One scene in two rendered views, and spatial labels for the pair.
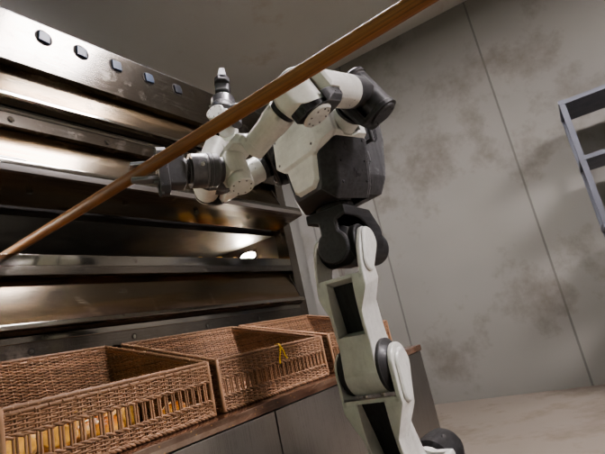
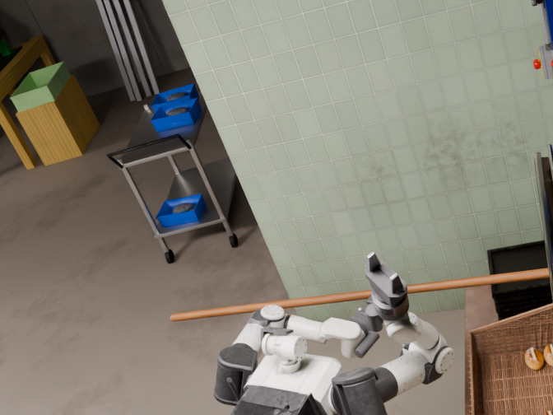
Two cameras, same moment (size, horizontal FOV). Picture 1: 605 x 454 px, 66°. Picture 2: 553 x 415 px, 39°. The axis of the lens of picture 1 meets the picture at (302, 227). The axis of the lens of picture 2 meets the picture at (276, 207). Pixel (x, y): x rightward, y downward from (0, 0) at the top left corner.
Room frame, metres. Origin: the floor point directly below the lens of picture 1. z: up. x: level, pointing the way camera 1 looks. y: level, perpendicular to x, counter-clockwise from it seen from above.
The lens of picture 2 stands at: (3.06, -0.25, 2.86)
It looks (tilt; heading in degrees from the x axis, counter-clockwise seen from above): 30 degrees down; 170
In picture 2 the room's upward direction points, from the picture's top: 22 degrees counter-clockwise
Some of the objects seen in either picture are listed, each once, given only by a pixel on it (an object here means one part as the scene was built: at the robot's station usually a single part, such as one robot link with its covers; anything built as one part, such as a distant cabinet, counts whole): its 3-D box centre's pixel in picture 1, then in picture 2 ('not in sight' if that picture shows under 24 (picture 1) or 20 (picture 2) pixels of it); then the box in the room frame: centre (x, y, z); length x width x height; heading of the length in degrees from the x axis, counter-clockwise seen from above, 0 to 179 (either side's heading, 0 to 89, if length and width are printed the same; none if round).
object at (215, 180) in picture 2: not in sight; (186, 170); (-2.09, 0.12, 0.50); 1.05 x 0.61 x 0.99; 160
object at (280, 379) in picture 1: (229, 359); not in sight; (1.76, 0.37, 0.72); 0.56 x 0.49 x 0.28; 145
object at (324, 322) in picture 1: (318, 339); not in sight; (2.26, 0.04, 0.72); 0.56 x 0.49 x 0.28; 147
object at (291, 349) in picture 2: not in sight; (286, 349); (1.37, -0.09, 1.47); 0.10 x 0.07 x 0.09; 39
